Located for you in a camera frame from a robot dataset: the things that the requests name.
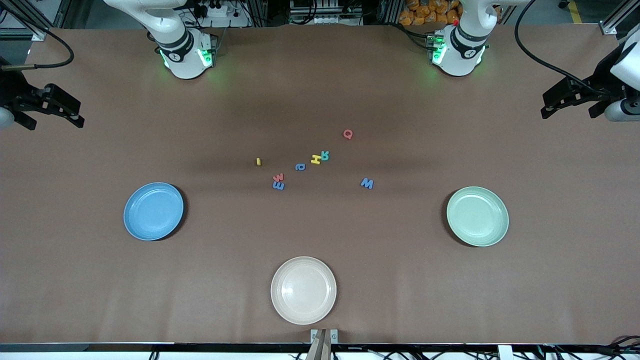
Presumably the tan wooden post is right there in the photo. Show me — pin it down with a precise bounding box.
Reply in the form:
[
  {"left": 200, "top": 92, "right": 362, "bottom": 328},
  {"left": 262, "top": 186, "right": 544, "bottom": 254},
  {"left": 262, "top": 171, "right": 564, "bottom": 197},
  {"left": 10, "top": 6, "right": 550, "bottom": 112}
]
[{"left": 305, "top": 330, "right": 332, "bottom": 360}]

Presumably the blue round plate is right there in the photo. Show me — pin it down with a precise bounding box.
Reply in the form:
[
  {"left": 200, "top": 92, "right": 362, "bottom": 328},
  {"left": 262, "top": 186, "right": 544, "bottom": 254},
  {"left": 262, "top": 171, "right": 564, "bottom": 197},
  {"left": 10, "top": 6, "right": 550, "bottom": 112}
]
[{"left": 123, "top": 182, "right": 185, "bottom": 242}]

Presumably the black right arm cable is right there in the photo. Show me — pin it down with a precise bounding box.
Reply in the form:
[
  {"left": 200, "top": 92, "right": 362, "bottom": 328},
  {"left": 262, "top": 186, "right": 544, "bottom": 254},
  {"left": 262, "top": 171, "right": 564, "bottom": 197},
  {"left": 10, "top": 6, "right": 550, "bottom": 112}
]
[{"left": 0, "top": 2, "right": 75, "bottom": 71}]

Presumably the white power strip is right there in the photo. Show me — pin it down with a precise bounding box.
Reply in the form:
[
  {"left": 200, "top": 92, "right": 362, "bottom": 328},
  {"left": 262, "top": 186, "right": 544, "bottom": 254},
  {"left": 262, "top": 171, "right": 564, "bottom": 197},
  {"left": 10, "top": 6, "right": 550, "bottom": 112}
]
[{"left": 192, "top": 0, "right": 251, "bottom": 28}]

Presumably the small metal mounting bracket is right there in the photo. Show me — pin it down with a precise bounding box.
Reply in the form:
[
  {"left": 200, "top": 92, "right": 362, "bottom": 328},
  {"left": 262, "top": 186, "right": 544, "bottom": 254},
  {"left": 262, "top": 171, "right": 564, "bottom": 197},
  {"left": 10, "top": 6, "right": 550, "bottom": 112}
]
[{"left": 310, "top": 328, "right": 339, "bottom": 345}]

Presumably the pile of orange bags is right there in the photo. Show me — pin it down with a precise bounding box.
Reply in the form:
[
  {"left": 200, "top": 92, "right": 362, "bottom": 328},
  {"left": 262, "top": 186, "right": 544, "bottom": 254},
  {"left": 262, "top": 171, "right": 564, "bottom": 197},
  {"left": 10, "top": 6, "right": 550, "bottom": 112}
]
[{"left": 398, "top": 0, "right": 462, "bottom": 27}]

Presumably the beige round plate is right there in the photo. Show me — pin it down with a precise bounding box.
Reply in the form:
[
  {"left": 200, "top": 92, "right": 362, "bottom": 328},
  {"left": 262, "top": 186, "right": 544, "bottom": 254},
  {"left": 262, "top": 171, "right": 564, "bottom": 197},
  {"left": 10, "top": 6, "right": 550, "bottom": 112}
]
[{"left": 270, "top": 256, "right": 337, "bottom": 326}]

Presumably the pale green round plate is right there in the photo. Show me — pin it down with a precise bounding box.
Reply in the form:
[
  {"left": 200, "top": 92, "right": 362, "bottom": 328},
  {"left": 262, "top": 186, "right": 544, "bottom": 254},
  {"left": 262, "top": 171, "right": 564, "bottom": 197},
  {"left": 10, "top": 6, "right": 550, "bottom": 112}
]
[{"left": 446, "top": 186, "right": 510, "bottom": 248}]

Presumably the black electronics rack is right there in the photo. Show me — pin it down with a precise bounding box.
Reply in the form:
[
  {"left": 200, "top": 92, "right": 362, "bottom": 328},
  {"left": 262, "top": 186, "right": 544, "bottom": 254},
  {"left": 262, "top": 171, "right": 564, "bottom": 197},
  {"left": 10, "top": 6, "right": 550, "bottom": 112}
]
[{"left": 289, "top": 0, "right": 365, "bottom": 26}]

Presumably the aluminium frame profile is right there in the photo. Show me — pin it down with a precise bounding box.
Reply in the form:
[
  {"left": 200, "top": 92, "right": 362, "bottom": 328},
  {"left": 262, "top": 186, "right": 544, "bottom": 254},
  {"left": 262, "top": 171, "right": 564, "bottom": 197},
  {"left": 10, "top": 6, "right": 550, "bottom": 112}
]
[
  {"left": 600, "top": 0, "right": 640, "bottom": 36},
  {"left": 0, "top": 0, "right": 51, "bottom": 42}
]

